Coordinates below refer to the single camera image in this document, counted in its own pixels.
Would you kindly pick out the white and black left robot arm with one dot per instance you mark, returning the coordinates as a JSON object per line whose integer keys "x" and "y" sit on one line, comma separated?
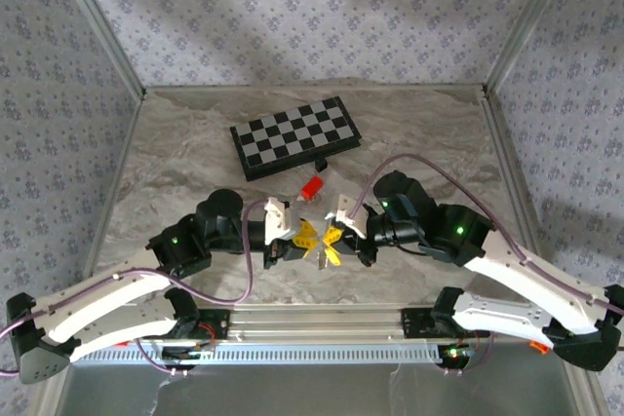
{"x": 97, "y": 299}

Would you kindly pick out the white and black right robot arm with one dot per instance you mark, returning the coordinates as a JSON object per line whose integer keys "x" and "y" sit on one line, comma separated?
{"x": 512, "y": 279}

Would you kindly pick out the small red cylinder piece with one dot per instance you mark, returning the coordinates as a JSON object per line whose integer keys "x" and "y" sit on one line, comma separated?
{"x": 313, "y": 187}

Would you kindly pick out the small black block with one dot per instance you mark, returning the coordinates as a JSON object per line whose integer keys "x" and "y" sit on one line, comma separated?
{"x": 321, "y": 165}

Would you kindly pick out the black and grey chessboard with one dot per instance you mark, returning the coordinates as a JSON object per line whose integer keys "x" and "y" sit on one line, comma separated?
{"x": 292, "y": 136}

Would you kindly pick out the small circuit board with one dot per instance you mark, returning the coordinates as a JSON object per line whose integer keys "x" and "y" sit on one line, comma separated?
{"x": 456, "y": 352}
{"x": 187, "y": 353}

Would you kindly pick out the grey metal sheet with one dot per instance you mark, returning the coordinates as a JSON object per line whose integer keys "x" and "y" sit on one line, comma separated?
{"x": 292, "y": 391}

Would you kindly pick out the orange curved plastic piece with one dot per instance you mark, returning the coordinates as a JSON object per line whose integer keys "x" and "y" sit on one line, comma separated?
{"x": 536, "y": 347}

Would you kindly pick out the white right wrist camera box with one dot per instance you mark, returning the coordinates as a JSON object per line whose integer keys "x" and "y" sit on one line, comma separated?
{"x": 348, "y": 214}

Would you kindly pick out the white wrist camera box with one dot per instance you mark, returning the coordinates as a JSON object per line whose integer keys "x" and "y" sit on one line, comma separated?
{"x": 279, "y": 221}
{"x": 348, "y": 214}

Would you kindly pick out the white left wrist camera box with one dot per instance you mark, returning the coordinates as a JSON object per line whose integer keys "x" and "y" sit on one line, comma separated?
{"x": 279, "y": 221}

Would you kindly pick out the aluminium front rail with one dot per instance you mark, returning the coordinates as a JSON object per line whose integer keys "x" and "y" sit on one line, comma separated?
{"x": 317, "y": 323}

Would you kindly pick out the aluminium side rail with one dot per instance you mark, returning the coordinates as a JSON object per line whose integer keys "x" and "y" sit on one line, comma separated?
{"x": 521, "y": 192}

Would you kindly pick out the aluminium back rail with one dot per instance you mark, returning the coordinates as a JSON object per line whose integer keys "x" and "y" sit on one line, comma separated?
{"x": 317, "y": 89}

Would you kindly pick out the aluminium frame post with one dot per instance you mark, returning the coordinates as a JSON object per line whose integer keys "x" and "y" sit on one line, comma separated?
{"x": 97, "y": 21}
{"x": 531, "y": 21}

